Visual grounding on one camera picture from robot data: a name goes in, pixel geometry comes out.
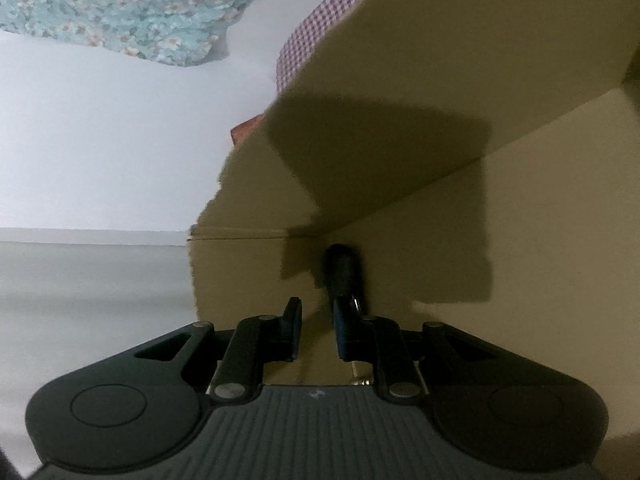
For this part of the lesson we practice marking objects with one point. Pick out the purple checked tablecloth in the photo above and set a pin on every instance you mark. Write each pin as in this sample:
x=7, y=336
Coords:
x=320, y=25

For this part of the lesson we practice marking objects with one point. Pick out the teal floral cloth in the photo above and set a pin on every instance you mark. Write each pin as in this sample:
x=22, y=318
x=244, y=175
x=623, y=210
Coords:
x=125, y=5

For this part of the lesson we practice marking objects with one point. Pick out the red printed bag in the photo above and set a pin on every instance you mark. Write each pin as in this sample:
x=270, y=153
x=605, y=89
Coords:
x=245, y=132

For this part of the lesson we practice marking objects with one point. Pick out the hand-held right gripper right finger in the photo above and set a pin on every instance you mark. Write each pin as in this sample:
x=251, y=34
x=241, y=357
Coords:
x=342, y=332

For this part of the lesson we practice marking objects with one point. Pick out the brown cardboard box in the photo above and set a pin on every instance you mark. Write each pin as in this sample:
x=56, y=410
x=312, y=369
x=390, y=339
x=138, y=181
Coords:
x=450, y=200

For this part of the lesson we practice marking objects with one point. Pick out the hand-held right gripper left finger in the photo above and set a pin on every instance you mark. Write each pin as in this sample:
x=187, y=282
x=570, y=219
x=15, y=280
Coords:
x=292, y=332

